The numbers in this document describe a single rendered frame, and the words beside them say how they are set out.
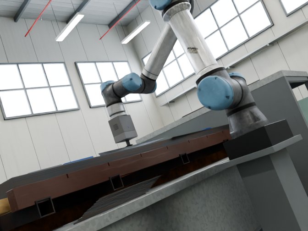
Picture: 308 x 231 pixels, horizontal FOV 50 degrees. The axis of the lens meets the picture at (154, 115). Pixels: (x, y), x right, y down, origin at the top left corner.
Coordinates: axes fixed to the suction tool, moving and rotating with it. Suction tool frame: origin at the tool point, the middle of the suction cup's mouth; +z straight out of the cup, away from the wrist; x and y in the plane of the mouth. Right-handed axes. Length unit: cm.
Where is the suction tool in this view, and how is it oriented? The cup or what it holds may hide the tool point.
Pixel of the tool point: (130, 150)
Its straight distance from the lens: 144.0
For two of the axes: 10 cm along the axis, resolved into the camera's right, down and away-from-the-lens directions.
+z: 3.5, 9.2, -1.7
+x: 7.6, -3.8, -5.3
